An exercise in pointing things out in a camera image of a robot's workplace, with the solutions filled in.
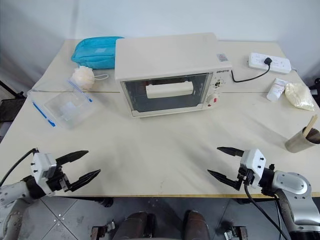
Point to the black stand beside table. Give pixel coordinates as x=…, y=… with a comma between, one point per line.
x=10, y=105

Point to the dark rounded shape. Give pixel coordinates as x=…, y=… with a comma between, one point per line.
x=196, y=225
x=136, y=226

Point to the white toaster oven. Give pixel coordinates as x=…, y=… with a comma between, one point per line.
x=165, y=55

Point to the clear plastic container blue clips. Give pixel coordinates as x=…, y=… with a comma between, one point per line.
x=40, y=97

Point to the dark object beside table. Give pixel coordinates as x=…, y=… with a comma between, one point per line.
x=315, y=88

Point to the glass oven door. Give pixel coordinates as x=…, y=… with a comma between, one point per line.
x=136, y=100

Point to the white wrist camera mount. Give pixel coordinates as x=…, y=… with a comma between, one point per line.
x=253, y=162
x=41, y=165

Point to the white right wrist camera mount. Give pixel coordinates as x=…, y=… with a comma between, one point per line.
x=253, y=162

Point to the black and white control knob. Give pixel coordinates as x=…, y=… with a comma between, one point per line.
x=218, y=82

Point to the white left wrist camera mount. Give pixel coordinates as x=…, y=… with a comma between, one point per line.
x=41, y=165

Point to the plastic bag of pale powder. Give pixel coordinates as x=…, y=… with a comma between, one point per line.
x=298, y=96

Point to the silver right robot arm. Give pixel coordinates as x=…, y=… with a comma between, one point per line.
x=292, y=185

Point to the pale mesh bath sponge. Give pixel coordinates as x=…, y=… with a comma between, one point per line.
x=83, y=77

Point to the table leg caster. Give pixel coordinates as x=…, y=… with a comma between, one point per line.
x=103, y=230
x=235, y=232

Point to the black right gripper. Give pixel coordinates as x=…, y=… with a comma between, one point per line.
x=243, y=176

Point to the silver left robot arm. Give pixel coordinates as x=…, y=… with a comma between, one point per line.
x=15, y=200

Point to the printed label sticker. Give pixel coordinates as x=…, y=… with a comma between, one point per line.
x=222, y=57

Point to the wooden chopstick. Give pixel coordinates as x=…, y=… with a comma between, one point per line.
x=309, y=126

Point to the blue fabric pouch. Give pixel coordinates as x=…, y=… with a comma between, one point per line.
x=95, y=53

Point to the white cream tube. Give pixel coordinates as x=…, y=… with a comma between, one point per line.
x=275, y=90

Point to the metal cylinder cup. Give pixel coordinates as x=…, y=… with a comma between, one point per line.
x=298, y=143

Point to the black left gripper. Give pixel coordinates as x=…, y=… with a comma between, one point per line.
x=58, y=181

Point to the white power strip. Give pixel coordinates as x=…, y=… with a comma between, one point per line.
x=281, y=65

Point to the black power plug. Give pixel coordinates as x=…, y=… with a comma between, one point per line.
x=268, y=61

